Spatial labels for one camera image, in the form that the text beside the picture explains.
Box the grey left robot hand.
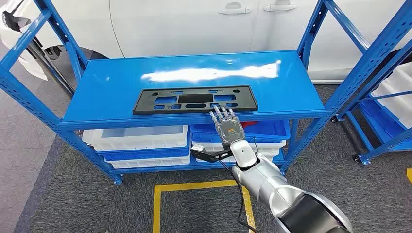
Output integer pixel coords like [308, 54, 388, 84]
[209, 105, 245, 147]

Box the black plastic plate frame part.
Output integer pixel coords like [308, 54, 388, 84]
[132, 85, 259, 116]

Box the blue metal shelf rack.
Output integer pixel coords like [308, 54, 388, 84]
[331, 38, 412, 166]
[0, 0, 412, 186]

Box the white car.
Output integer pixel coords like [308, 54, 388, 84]
[0, 0, 412, 85]

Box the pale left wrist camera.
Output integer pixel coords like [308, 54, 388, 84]
[190, 144, 231, 164]

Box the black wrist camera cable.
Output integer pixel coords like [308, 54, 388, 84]
[219, 138, 259, 233]

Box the white car door handle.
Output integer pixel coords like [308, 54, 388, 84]
[263, 0, 299, 12]
[218, 2, 252, 16]

